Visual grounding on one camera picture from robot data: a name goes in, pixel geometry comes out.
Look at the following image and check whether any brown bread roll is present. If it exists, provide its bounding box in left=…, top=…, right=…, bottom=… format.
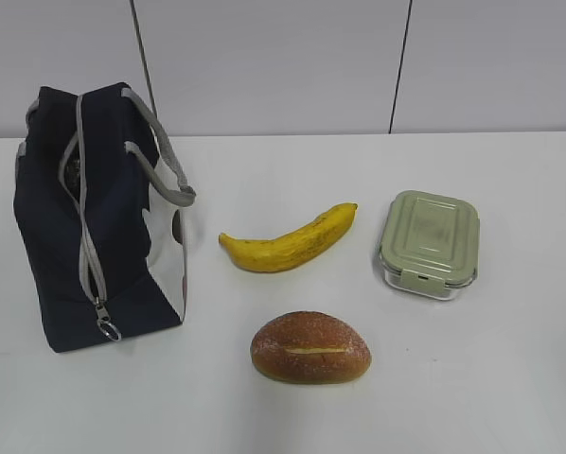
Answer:
left=250, top=311, right=372, bottom=385

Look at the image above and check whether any navy insulated lunch bag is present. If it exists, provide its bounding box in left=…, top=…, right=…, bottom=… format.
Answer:
left=13, top=82, right=196, bottom=353

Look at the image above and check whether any green lid glass container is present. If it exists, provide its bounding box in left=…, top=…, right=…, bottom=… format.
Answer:
left=376, top=190, right=480, bottom=301

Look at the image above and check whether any yellow banana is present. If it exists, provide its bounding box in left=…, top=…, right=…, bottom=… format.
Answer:
left=218, top=202, right=358, bottom=273

